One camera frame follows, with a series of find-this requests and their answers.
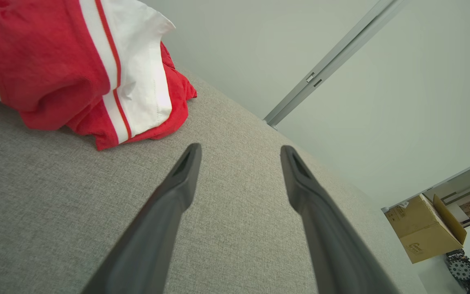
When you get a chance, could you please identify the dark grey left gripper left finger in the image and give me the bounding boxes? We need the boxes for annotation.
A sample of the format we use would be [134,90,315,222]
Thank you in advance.
[81,143,202,294]

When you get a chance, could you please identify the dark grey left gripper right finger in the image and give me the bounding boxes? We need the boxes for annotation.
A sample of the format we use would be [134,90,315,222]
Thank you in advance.
[280,145,401,294]

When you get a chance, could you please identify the red white basketball shorts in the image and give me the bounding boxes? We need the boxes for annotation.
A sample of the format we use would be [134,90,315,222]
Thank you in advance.
[160,41,198,141]

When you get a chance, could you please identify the red white basketball jersey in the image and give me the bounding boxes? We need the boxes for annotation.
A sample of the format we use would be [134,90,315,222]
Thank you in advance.
[0,0,176,151]

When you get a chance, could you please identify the grey fabric sofa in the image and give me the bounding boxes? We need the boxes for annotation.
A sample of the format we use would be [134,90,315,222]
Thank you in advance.
[0,65,429,294]

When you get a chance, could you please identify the brown cardboard box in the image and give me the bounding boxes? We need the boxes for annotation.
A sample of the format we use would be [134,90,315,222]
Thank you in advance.
[385,194,467,264]

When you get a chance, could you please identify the grey metal partition frame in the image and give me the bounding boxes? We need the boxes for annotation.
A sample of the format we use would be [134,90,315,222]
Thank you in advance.
[264,0,408,128]

